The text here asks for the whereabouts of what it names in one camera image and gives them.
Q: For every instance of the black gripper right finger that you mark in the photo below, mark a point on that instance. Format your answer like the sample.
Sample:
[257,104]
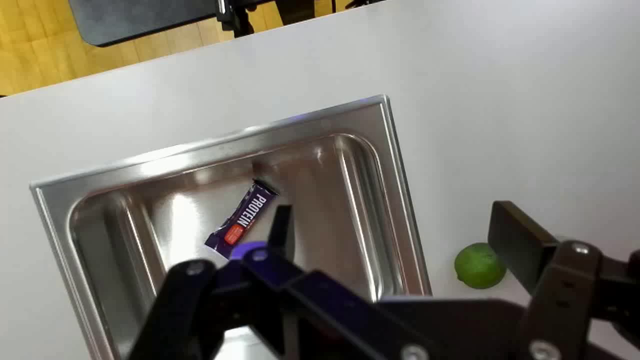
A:
[567,287]

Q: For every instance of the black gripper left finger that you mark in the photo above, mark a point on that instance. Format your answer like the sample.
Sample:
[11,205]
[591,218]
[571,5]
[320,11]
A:
[192,307]

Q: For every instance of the purple protein bar snack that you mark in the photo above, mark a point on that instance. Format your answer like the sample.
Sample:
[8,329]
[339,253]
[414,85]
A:
[240,224]

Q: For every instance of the stainless steel sink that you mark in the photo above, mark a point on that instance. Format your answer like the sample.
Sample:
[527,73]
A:
[332,200]

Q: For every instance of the green lime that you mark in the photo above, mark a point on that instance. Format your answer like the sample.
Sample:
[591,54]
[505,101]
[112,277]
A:
[479,264]

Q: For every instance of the black stand legs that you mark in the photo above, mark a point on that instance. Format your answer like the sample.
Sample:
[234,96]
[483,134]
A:
[240,16]

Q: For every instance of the dark grey flat panel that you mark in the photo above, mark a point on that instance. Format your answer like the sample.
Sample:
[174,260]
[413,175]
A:
[140,16]

